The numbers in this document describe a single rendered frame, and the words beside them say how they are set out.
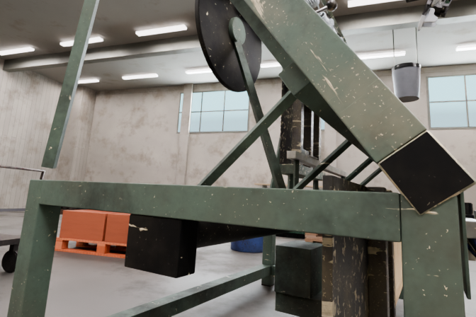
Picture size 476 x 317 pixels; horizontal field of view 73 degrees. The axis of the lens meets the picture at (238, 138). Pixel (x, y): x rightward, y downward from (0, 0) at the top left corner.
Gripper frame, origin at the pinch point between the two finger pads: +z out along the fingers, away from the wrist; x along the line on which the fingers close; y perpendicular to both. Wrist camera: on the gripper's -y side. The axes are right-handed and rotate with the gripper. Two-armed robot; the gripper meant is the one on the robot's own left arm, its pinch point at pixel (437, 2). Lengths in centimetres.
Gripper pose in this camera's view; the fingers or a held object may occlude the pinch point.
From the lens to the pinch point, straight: 117.1
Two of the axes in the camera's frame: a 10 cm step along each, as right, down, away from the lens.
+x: -3.5, -1.9, -9.2
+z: -4.9, 8.7, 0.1
